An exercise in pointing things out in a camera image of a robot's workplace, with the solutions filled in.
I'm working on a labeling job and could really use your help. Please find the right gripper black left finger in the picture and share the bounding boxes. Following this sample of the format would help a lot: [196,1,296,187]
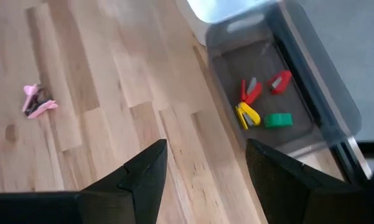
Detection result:
[0,138,169,224]

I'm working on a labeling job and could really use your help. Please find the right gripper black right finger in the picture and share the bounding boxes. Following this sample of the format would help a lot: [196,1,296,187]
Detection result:
[246,138,374,224]

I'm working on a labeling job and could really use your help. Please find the green mini stapler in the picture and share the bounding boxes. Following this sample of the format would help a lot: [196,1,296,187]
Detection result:
[263,113,294,129]

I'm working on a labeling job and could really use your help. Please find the pink stapler remover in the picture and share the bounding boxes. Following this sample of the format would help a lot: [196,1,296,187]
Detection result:
[22,83,58,119]

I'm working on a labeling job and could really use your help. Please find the yellow mini stapler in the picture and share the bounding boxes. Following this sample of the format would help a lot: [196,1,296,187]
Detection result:
[235,101,262,130]

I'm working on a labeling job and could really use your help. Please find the open red stapler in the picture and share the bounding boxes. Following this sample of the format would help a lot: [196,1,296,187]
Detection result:
[240,77,263,105]

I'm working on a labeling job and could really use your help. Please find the closed red stapler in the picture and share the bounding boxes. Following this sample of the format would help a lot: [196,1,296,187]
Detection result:
[267,70,293,95]

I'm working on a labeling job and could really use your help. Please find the grey translucent plastic bin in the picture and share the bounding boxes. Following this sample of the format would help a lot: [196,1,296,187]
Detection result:
[204,0,362,158]

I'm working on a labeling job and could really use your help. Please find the white plastic bin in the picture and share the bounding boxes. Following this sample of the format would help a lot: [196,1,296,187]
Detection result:
[174,0,281,47]

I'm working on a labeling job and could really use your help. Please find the black silver table frame rail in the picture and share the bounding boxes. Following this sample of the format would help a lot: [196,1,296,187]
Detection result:
[331,136,374,187]

